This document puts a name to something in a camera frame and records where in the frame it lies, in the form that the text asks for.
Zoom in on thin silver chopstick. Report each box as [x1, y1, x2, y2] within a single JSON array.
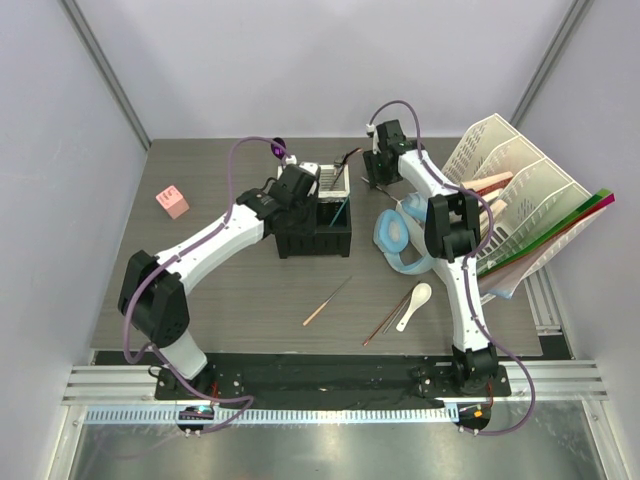
[[377, 188, 400, 203]]

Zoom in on purple iridescent spoon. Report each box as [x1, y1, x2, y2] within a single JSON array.
[[271, 137, 287, 159]]

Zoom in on rose gold chopstick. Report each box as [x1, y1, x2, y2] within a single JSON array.
[[302, 276, 353, 327]]

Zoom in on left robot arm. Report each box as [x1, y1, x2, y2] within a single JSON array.
[[118, 162, 321, 399]]

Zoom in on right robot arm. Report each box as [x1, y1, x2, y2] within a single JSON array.
[[363, 120, 498, 395]]

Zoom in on white slotted utensil caddy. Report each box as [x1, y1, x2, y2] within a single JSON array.
[[318, 165, 350, 202]]

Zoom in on black slotted utensil caddy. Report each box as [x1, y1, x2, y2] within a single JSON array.
[[275, 199, 352, 259]]

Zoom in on light blue headphones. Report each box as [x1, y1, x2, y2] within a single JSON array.
[[373, 193, 435, 276]]

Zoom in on red book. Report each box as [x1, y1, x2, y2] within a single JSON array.
[[460, 171, 514, 196]]

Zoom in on pink cube power adapter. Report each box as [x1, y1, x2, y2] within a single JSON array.
[[156, 185, 189, 219]]

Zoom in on large white ceramic spoon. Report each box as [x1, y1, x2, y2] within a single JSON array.
[[396, 283, 432, 332]]

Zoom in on white desk file organizer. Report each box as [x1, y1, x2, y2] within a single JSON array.
[[439, 114, 608, 298]]

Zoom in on dark brown chopstick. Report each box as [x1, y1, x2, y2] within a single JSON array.
[[362, 282, 419, 347]]

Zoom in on green and magenta folders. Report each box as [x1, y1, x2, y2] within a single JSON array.
[[477, 189, 615, 279]]

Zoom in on black mounting base plate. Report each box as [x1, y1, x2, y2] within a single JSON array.
[[92, 350, 574, 401]]

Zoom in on aluminium frame rail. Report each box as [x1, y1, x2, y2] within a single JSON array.
[[63, 361, 608, 425]]

